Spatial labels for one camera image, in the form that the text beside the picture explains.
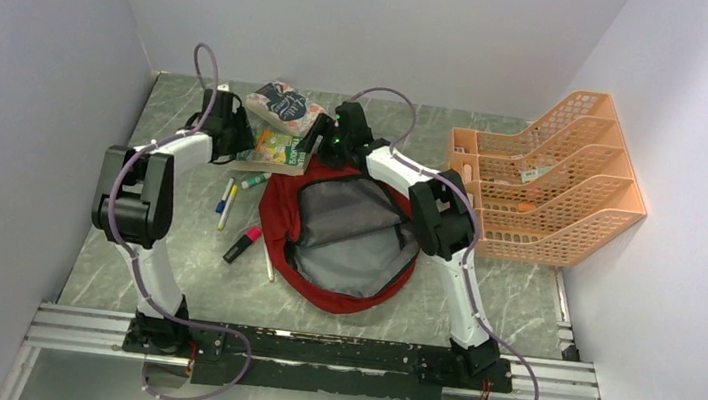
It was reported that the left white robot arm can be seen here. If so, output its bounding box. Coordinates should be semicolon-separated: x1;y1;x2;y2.
91;85;254;356

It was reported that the red backpack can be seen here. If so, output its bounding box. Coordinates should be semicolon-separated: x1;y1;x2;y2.
258;159;420;315

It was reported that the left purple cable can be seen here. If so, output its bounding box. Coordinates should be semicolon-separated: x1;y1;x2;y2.
84;33;288;400

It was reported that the floral cover book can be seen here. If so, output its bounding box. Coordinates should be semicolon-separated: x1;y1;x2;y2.
245;81;326;138

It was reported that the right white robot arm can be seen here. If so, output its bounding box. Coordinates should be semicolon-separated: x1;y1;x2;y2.
301;101;501;388

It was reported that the black mounting rail base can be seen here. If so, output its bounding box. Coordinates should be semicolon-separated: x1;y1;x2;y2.
121;315;513;400

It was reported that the yellow cap marker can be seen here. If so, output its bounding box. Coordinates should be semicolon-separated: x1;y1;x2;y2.
217;184;240;230

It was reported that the pink black highlighter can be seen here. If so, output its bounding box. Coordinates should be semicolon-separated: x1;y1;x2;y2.
223;226;263;264

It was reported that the green paperback book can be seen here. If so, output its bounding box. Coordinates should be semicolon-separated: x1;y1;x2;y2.
229;130;309;176

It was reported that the orange plastic file organizer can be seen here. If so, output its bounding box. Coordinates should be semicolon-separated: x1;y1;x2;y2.
448;90;647;267

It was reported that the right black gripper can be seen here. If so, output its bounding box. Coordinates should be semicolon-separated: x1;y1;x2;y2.
291;112;353;173

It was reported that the green white glue stick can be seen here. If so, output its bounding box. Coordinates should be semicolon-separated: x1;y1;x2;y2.
240;172;272;190

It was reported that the blue cap marker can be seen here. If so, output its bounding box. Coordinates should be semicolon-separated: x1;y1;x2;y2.
215;177;235;214

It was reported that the white pencil stick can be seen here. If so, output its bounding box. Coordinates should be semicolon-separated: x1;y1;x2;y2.
263;245;276;283

